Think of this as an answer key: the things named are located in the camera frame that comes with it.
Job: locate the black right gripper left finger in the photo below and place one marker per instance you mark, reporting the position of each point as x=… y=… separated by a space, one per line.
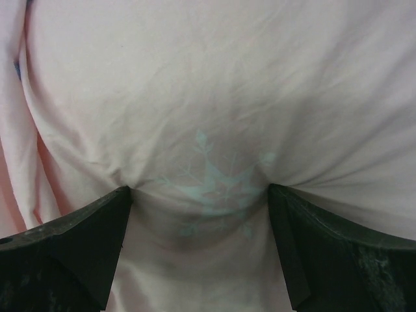
x=67 y=264

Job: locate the pink purple printed pillowcase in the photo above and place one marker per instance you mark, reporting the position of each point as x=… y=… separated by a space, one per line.
x=198 y=106

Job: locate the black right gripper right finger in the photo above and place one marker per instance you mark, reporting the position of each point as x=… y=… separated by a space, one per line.
x=332 y=264

